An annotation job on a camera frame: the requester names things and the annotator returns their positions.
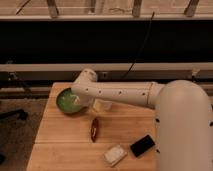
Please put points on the green ceramic bowl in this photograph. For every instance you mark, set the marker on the green ceramic bowl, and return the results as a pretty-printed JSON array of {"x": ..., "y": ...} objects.
[{"x": 67, "y": 102}]

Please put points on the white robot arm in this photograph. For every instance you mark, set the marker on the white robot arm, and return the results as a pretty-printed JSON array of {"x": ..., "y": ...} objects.
[{"x": 183, "y": 117}]

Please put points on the clear plastic cup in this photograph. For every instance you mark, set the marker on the clear plastic cup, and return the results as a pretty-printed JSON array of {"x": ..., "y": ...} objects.
[{"x": 102, "y": 105}]

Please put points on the red brown pepper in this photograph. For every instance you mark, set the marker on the red brown pepper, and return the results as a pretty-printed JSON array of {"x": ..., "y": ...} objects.
[{"x": 94, "y": 129}]

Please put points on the black smartphone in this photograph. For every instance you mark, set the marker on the black smartphone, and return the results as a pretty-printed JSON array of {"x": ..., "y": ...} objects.
[{"x": 141, "y": 146}]

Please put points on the white rectangular sponge block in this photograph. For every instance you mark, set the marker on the white rectangular sponge block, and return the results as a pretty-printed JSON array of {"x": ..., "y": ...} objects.
[{"x": 114, "y": 155}]

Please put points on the black office chair base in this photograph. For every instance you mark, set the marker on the black office chair base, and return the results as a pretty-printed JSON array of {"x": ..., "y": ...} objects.
[{"x": 20, "y": 113}]

